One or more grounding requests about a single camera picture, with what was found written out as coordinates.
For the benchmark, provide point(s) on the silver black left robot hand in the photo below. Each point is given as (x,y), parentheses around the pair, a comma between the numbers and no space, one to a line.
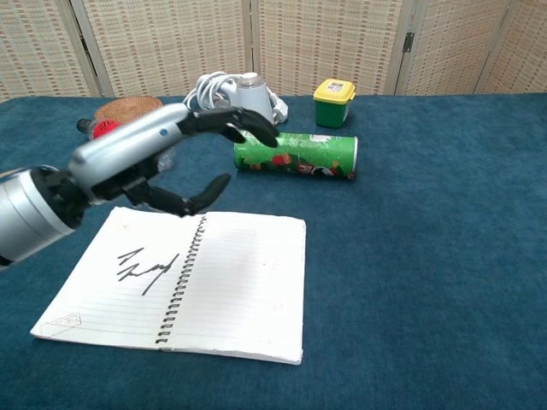
(124,149)

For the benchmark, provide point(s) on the spiral-bound paper notebook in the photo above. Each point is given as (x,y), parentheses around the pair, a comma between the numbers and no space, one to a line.
(239,290)

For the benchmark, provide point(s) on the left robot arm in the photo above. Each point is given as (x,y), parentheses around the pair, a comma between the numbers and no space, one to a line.
(30,213)

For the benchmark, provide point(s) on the clear plastic bottle red label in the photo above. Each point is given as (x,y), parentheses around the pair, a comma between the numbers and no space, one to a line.
(104,128)

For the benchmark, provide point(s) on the round woven rattan coaster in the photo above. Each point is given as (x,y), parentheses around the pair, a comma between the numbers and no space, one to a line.
(128,107)

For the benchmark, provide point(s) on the woven folding screen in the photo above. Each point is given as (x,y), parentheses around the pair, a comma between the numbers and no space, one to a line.
(171,42)

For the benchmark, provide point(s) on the white handheld garment steamer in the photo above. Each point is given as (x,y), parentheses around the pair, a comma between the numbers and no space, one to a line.
(256,102)

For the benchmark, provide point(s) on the green chip can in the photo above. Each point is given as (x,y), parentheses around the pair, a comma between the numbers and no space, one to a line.
(307,156)

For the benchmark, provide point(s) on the green mini bin yellow lid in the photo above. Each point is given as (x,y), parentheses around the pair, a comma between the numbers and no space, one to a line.
(331,113)

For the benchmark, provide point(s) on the blue velvet tablecloth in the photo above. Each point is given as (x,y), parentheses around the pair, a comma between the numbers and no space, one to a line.
(406,256)

